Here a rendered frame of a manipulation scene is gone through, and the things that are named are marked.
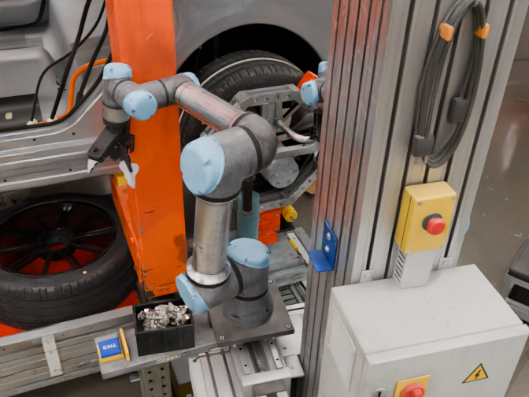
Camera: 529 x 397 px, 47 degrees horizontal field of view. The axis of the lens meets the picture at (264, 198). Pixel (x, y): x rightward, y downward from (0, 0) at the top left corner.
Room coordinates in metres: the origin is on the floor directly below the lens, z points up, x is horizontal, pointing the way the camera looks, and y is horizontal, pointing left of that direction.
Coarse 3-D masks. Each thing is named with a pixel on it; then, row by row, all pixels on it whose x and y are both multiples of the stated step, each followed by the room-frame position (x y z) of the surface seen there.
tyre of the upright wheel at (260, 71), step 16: (208, 64) 2.30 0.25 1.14; (224, 64) 2.26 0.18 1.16; (240, 64) 2.24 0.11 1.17; (256, 64) 2.23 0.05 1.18; (272, 64) 2.25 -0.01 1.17; (288, 64) 2.32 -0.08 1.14; (208, 80) 2.19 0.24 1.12; (224, 80) 2.15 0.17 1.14; (240, 80) 2.13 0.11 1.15; (256, 80) 2.15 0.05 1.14; (272, 80) 2.18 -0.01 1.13; (288, 80) 2.21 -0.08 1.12; (224, 96) 2.10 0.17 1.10; (192, 128) 2.06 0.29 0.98; (272, 192) 2.19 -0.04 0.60
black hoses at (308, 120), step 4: (312, 112) 2.10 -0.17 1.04; (308, 116) 2.09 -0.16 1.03; (312, 116) 2.07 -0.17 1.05; (304, 120) 2.06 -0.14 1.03; (308, 120) 2.06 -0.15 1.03; (312, 120) 2.05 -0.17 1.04; (296, 124) 2.08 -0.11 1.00; (300, 124) 2.06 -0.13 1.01; (304, 124) 2.05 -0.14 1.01; (308, 124) 2.04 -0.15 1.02; (312, 124) 2.03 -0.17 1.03; (292, 128) 2.07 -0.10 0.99; (296, 128) 2.06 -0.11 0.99; (300, 128) 2.05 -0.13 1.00; (304, 128) 2.04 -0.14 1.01; (308, 128) 2.03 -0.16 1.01; (296, 132) 2.05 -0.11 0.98
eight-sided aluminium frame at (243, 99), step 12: (288, 84) 2.18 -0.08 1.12; (240, 96) 2.07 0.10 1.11; (252, 96) 2.06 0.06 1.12; (264, 96) 2.08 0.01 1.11; (276, 96) 2.10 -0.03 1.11; (288, 96) 2.12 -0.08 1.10; (300, 96) 2.13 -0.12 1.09; (240, 108) 2.05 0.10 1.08; (312, 108) 2.16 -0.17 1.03; (204, 132) 2.03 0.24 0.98; (312, 168) 2.23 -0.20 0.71; (300, 180) 2.19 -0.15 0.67; (312, 180) 2.17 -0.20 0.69; (276, 192) 2.17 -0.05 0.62; (288, 192) 2.16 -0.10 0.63; (300, 192) 2.15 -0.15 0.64; (264, 204) 2.08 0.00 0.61; (276, 204) 2.11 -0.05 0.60; (288, 204) 2.12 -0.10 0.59
